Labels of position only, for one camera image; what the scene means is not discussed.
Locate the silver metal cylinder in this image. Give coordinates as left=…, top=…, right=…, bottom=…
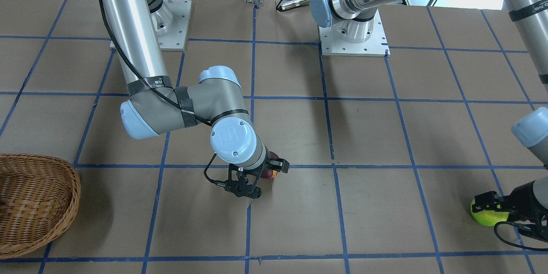
left=275, top=0, right=310, bottom=12

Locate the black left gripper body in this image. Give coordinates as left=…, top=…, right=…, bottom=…
left=505, top=179, right=548, bottom=237

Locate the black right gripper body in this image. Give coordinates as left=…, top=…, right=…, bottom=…
left=224, top=163, right=266, bottom=199

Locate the woven wicker basket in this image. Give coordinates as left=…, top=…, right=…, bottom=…
left=0, top=154, right=81, bottom=259

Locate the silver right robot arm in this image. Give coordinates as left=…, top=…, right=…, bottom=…
left=98, top=0, right=290, bottom=199

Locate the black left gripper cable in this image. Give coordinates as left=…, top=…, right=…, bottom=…
left=494, top=221, right=548, bottom=252

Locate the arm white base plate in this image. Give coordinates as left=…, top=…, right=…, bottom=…
left=318, top=9, right=391, bottom=57
left=110, top=0, right=192, bottom=51

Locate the green apple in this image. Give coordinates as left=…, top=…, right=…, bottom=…
left=470, top=199, right=509, bottom=227

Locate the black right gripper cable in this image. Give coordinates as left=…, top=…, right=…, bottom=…
left=96, top=0, right=232, bottom=187

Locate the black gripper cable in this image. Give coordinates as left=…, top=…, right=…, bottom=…
left=494, top=221, right=548, bottom=252
left=96, top=0, right=232, bottom=187

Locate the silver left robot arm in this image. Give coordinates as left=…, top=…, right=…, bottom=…
left=310, top=0, right=548, bottom=241

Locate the red yellow apple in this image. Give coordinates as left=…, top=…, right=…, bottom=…
left=261, top=151, right=279, bottom=179

